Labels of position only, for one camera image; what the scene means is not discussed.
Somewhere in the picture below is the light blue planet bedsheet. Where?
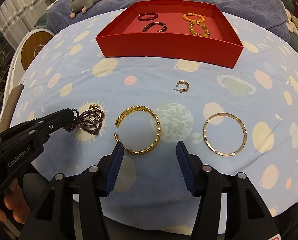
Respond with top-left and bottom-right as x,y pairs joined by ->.
12,11 -> 298,235

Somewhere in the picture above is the white sheer curtain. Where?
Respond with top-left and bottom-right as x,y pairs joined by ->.
0,0 -> 47,49

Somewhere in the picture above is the white round wooden side table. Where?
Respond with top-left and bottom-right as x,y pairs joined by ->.
0,28 -> 54,124

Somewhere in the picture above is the dark red bead bracelet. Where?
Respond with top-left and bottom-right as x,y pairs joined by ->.
137,12 -> 159,22

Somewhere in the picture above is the brown leather pouch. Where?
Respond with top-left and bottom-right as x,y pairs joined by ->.
0,84 -> 24,132

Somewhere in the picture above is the red shallow cardboard box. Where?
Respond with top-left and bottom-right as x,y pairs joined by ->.
96,0 -> 243,68

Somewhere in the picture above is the person's left hand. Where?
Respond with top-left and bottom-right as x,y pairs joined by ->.
0,178 -> 31,224

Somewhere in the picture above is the yellow jade stone bracelet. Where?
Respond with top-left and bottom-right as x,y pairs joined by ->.
188,21 -> 211,38

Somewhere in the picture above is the orange bead bracelet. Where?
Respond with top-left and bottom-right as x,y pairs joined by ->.
183,12 -> 206,23

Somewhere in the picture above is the gold chain cuff bangle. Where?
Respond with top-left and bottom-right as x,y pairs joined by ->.
115,105 -> 162,155

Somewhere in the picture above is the dark brown bead bracelet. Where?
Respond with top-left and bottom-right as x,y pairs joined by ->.
142,21 -> 168,33

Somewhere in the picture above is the beige spotted plush toy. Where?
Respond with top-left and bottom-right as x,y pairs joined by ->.
282,0 -> 298,37

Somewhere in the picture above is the purple garnet bead strand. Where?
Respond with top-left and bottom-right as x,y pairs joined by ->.
64,105 -> 106,135

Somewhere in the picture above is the thin rose gold bangle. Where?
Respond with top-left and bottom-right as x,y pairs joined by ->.
202,112 -> 248,157

